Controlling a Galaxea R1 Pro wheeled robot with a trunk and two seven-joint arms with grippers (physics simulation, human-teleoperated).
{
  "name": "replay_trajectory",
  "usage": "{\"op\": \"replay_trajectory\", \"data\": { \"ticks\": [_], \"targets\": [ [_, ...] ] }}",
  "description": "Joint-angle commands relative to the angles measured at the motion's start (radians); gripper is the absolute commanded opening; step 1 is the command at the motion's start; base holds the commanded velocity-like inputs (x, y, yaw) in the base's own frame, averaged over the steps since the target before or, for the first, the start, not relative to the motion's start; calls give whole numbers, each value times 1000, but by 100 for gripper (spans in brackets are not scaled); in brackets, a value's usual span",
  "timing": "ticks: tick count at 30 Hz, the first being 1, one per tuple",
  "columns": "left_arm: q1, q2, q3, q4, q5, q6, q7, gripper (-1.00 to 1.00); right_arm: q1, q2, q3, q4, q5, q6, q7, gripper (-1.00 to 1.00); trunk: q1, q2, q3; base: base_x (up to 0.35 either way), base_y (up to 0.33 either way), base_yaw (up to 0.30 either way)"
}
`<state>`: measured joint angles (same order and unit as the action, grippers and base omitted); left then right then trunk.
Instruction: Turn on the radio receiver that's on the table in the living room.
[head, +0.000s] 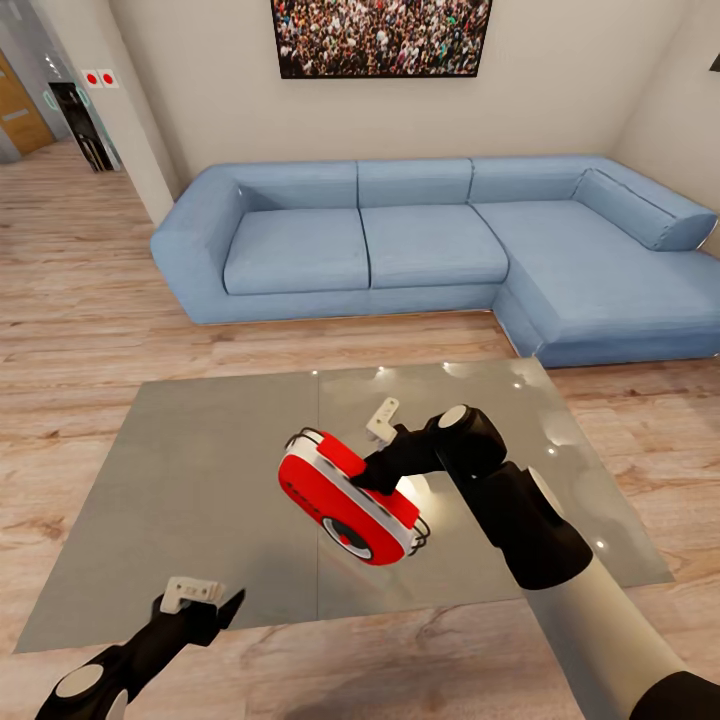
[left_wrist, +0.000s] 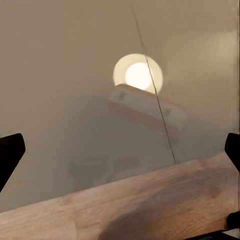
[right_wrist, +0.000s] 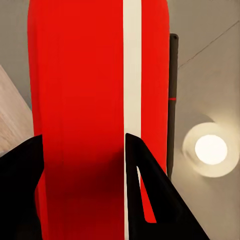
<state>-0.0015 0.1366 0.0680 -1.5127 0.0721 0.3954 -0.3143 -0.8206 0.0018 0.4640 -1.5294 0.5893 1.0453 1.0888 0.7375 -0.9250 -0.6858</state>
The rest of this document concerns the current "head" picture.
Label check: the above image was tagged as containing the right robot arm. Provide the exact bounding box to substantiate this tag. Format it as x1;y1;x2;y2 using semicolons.
350;397;720;720

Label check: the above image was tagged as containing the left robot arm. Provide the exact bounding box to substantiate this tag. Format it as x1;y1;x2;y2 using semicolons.
35;576;245;720

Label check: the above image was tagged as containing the radio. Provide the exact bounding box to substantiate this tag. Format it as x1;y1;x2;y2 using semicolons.
279;429;428;565

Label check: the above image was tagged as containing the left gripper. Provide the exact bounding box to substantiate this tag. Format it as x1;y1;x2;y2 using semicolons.
140;588;245;671

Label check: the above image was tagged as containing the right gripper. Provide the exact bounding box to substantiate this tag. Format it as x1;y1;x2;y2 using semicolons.
350;423;422;496

